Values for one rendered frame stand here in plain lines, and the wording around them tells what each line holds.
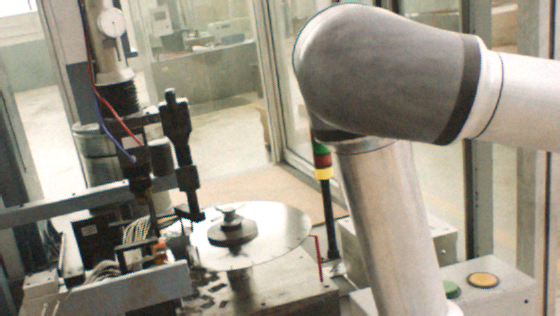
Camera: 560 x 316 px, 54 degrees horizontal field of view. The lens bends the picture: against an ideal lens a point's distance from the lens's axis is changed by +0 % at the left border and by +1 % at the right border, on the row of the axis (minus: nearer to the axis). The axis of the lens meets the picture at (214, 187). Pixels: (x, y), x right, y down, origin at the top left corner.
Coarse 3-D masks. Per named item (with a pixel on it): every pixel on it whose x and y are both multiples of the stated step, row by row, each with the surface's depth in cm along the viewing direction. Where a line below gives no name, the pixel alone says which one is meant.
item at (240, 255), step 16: (256, 208) 125; (272, 208) 123; (288, 208) 122; (176, 224) 124; (208, 224) 121; (272, 224) 115; (288, 224) 113; (304, 224) 112; (176, 240) 116; (192, 240) 114; (256, 240) 109; (272, 240) 108; (288, 240) 106; (160, 256) 110; (176, 256) 109; (192, 256) 107; (208, 256) 106; (224, 256) 105; (240, 256) 104; (256, 256) 102
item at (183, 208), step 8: (192, 192) 106; (192, 200) 107; (176, 208) 112; (184, 208) 111; (192, 208) 108; (184, 216) 111; (192, 216) 108; (200, 216) 107; (192, 224) 113; (184, 232) 114; (192, 232) 113
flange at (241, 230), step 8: (216, 224) 118; (224, 224) 113; (232, 224) 112; (240, 224) 113; (248, 224) 114; (256, 224) 114; (208, 232) 115; (216, 232) 113; (224, 232) 113; (232, 232) 112; (240, 232) 111; (248, 232) 111; (256, 232) 112; (208, 240) 113; (216, 240) 111; (224, 240) 110; (232, 240) 109; (240, 240) 110
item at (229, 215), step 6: (240, 204) 115; (246, 204) 115; (216, 210) 116; (222, 210) 113; (228, 210) 112; (234, 210) 112; (216, 216) 111; (222, 216) 112; (228, 216) 112; (234, 216) 111; (240, 216) 110; (228, 222) 113; (234, 222) 113
